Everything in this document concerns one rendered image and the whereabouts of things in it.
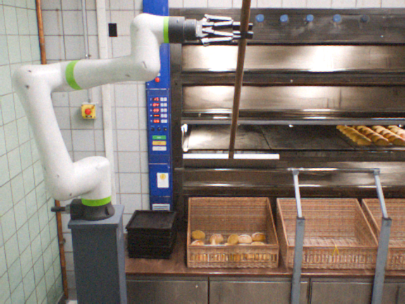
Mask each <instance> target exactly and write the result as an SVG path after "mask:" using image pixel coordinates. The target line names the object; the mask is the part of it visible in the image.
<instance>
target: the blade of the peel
mask: <svg viewBox="0 0 405 304"><path fill-rule="evenodd" d="M278 159H279V155H274V154H234V157H233V158H228V154H183V160H184V167H239V168H276V167H277V163H278ZM273 174H274V173H271V172H185V178H186V181H242V182H271V180H272V178H273Z"/></svg>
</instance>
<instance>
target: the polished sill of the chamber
mask: <svg viewBox="0 0 405 304"><path fill-rule="evenodd" d="M234 150H235V151H234V154H274V155H279V156H322V157H405V149H234ZM183 154H228V149H182V156H183Z"/></svg>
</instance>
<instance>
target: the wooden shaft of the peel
mask: <svg viewBox="0 0 405 304"><path fill-rule="evenodd" d="M250 10H251V0H242V11H241V18H240V26H239V31H243V32H248V27H249V17H250ZM246 45H247V39H242V40H238V48H237V62H236V70H235V84H234V98H233V106H232V121H231V128H230V143H229V150H230V151H233V150H234V146H235V135H236V129H237V119H238V112H239V101H240V96H241V90H242V79H243V73H244V62H245V55H246Z"/></svg>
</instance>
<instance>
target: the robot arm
mask: <svg viewBox="0 0 405 304"><path fill-rule="evenodd" d="M239 26H240V22H234V21H233V20H231V18H227V17H219V16H209V15H204V18H203V20H200V21H197V20H186V21H185V18H184V17H172V16H153V15H148V14H141V15H137V16H136V17H135V18H134V19H133V20H132V22H131V24H130V44H131V53H130V54H129V55H124V56H119V57H114V58H105V59H81V60H80V61H67V62H61V63H55V64H50V65H24V66H21V67H20V68H18V69H17V70H16V71H15V72H14V73H13V75H12V78H11V83H12V86H13V88H14V90H15V91H16V94H17V96H18V98H19V100H20V102H21V104H22V106H23V109H24V112H25V114H26V117H27V120H28V122H29V125H30V128H31V130H32V133H33V137H34V141H35V144H36V147H37V151H38V154H39V159H40V162H41V165H42V171H43V174H44V181H45V187H46V191H47V193H48V195H50V197H52V198H53V199H55V200H58V201H66V200H70V199H72V198H75V197H77V196H80V198H75V199H73V200H72V202H71V203H70V204H67V205H66V206H52V207H51V212H66V214H68V215H69V214H70V218H71V219H78V218H81V219H83V220H87V221H99V220H105V219H108V218H110V217H112V216H113V215H114V214H115V208H114V207H113V205H112V204H111V173H110V164H109V160H108V159H107V158H105V157H102V156H89V157H86V158H83V159H81V160H79V161H78V162H75V163H72V160H71V158H70V155H69V153H68V150H67V148H66V146H65V144H64V142H63V139H62V136H61V133H60V131H59V127H58V123H57V121H56V117H55V114H54V109H53V104H52V101H51V96H50V93H52V92H73V91H80V90H88V89H92V88H94V87H98V86H100V85H103V84H110V83H114V82H128V81H141V82H148V81H151V80H153V79H155V78H156V77H157V75H158V73H159V70H160V64H159V45H160V44H184V43H185V40H186V41H191V42H196V41H202V43H203V44H204V47H205V48H206V47H208V46H219V45H229V44H231V42H233V40H242V39H252V35H253V32H243V31H233V33H228V32H218V31H214V30H221V29H232V30H239Z"/></svg>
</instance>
